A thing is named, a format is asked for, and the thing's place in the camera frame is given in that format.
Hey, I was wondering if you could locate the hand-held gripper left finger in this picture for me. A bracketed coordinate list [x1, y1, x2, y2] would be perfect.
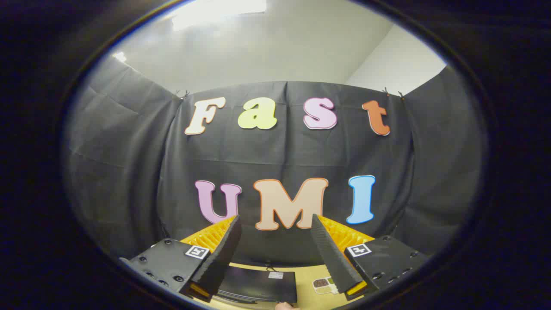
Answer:
[119, 215, 242, 303]

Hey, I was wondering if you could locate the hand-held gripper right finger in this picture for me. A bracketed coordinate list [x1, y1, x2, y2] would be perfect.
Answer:
[311, 214, 429, 301]

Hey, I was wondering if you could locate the black toaster oven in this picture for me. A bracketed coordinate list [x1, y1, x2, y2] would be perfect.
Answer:
[217, 264, 298, 304]

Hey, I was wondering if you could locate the small white condiment dish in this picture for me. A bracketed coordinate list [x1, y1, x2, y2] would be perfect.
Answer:
[312, 277, 340, 295]

